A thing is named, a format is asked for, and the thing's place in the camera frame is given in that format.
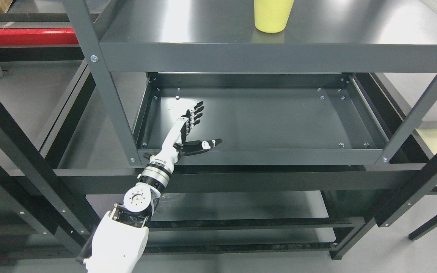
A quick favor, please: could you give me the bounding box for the red metal beam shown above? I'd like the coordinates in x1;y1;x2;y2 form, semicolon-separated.
0;28;79;46

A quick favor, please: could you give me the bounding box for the dark grey metal shelf rack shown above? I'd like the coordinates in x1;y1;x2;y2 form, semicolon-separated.
0;0;437;266

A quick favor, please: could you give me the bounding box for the black white robotic hand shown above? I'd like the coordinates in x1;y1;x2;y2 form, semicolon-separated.
144;101;222;169

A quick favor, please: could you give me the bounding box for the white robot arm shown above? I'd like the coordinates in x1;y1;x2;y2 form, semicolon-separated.
76;160;174;273

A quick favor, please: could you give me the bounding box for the yellow plastic cup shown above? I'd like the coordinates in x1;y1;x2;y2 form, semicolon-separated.
254;0;294;33

